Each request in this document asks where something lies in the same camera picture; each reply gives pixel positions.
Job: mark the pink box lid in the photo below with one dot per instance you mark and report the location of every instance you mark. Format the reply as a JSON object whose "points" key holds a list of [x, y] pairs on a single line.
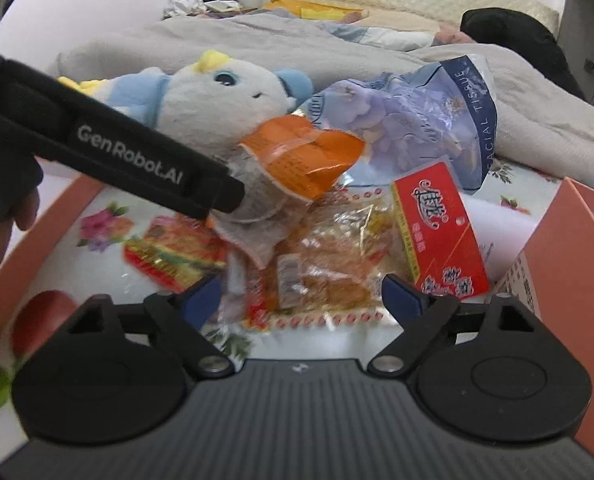
{"points": [[37, 240]]}

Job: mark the purple tissue pack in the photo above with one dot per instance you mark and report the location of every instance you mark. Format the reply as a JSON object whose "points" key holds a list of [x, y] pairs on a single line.
{"points": [[402, 115]]}

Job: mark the pile of clothes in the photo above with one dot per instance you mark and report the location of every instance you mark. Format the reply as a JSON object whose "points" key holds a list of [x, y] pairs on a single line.
{"points": [[197, 2]]}

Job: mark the floral bed mat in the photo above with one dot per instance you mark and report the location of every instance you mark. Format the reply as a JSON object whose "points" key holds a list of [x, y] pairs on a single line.
{"points": [[102, 220]]}

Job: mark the orange snack packet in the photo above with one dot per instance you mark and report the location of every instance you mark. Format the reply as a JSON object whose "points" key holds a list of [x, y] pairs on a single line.
{"points": [[302, 155]]}

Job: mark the clear snack packet white label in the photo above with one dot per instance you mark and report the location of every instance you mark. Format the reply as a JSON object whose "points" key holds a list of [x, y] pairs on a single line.
{"points": [[337, 270]]}

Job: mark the black down jacket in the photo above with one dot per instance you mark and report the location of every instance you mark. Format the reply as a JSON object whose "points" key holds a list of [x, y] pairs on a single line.
{"points": [[517, 40]]}

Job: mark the pastel patchwork quilt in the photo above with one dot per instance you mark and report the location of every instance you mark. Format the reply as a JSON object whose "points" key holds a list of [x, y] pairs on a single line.
{"points": [[387, 32]]}

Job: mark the red yellow snack packet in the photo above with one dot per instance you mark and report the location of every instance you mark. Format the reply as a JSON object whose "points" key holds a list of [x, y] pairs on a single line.
{"points": [[172, 252]]}

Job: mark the pink cardboard box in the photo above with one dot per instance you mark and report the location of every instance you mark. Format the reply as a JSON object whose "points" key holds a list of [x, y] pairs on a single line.
{"points": [[572, 240]]}

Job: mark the grey duvet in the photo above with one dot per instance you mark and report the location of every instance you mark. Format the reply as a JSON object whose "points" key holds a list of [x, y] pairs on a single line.
{"points": [[527, 110]]}

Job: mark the yellow pillow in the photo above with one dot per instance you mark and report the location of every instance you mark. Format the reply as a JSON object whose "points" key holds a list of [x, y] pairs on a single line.
{"points": [[312, 9]]}

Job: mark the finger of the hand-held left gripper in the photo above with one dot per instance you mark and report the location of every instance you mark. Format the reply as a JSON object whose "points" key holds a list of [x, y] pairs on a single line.
{"points": [[219, 187]]}

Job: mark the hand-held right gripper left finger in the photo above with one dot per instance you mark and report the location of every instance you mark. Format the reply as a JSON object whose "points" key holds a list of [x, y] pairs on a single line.
{"points": [[204, 300]]}

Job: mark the red snack packet white print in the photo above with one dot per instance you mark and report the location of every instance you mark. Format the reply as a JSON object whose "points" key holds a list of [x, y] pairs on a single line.
{"points": [[437, 230]]}

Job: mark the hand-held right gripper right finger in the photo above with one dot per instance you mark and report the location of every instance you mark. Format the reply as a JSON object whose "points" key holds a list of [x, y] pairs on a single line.
{"points": [[402, 300]]}

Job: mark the plush duck toy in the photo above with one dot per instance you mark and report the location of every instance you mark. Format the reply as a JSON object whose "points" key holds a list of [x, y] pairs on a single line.
{"points": [[207, 100]]}

